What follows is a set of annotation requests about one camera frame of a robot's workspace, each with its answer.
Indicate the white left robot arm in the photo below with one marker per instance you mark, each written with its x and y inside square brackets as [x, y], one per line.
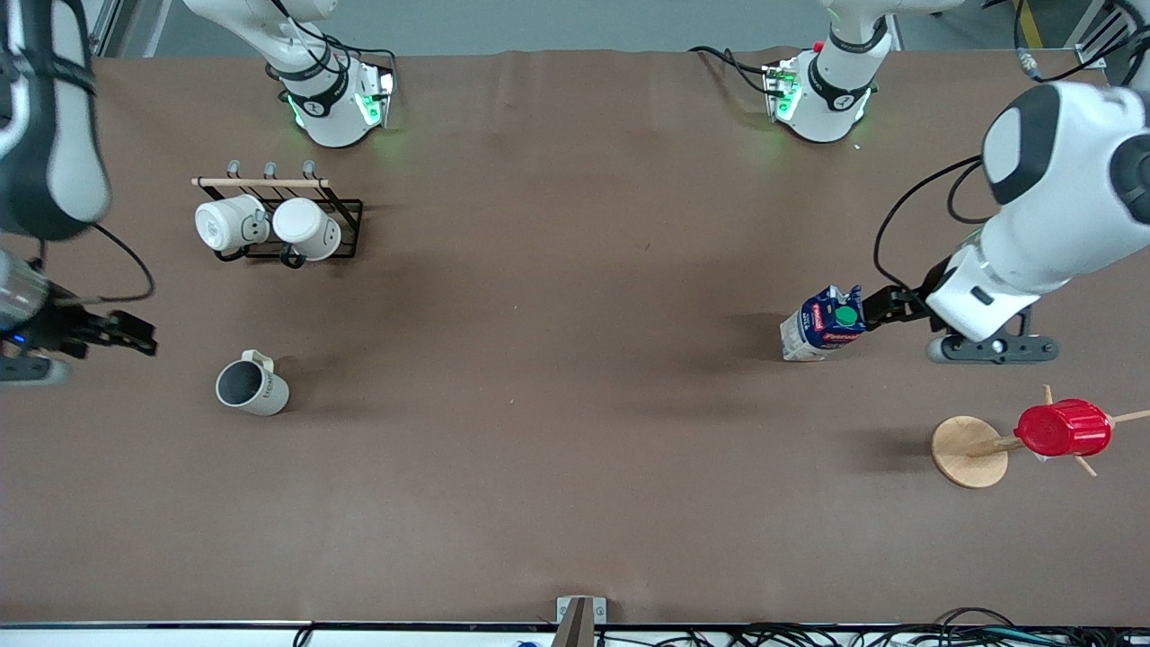
[1078, 189]

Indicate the grey mug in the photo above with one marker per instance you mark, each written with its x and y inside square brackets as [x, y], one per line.
[256, 388]

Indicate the blue white milk carton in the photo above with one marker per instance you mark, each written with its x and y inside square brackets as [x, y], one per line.
[822, 328]

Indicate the wooden mug tree stand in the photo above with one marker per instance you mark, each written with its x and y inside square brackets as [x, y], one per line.
[968, 451]

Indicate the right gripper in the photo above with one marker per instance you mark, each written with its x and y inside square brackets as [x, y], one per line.
[56, 327]

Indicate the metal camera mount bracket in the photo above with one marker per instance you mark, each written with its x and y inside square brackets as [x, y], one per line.
[579, 620]

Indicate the aluminium frame post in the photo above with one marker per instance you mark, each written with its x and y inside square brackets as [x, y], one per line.
[121, 22]
[1098, 36]

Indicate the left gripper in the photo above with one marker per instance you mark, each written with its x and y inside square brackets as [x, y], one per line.
[906, 304]

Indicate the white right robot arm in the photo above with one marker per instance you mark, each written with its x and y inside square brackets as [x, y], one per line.
[334, 110]

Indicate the white mug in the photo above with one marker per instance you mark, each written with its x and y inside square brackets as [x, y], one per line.
[305, 226]
[225, 223]

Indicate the red plastic cup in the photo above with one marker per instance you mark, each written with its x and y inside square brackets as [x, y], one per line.
[1065, 429]

